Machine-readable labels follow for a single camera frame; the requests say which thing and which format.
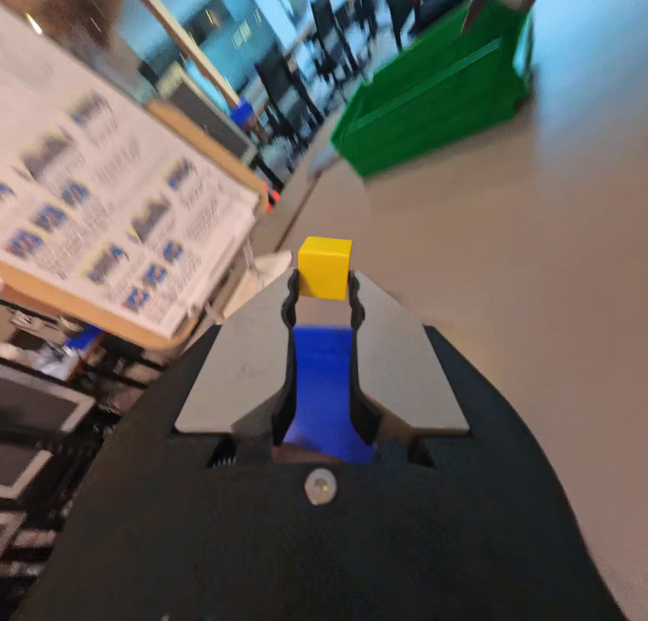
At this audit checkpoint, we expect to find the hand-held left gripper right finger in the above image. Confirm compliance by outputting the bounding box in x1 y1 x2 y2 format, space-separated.
348 269 471 445

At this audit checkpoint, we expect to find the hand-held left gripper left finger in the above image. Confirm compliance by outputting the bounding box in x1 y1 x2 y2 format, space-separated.
173 269 298 447

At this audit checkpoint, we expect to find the blue plastic bin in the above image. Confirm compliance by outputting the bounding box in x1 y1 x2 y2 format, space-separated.
230 97 258 129
282 326 375 464

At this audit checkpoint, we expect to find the green plastic bin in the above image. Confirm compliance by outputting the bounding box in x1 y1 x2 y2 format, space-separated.
330 0 532 178

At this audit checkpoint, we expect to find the small yellow cube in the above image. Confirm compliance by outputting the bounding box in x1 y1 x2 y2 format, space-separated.
298 236 353 300

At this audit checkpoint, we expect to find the grey desk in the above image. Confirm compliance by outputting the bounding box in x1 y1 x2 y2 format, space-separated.
250 0 648 621

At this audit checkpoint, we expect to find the wooden document stand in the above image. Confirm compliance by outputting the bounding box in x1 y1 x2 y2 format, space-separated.
0 3 294 351

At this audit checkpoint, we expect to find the grey framed panel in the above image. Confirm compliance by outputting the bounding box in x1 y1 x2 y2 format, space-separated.
157 61 259 166
0 365 97 434
0 446 54 500

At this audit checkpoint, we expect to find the printed instruction sheet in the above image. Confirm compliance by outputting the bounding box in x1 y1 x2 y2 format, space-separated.
0 69 261 339

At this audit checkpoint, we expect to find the black office chair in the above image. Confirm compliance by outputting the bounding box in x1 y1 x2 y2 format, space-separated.
255 44 325 151

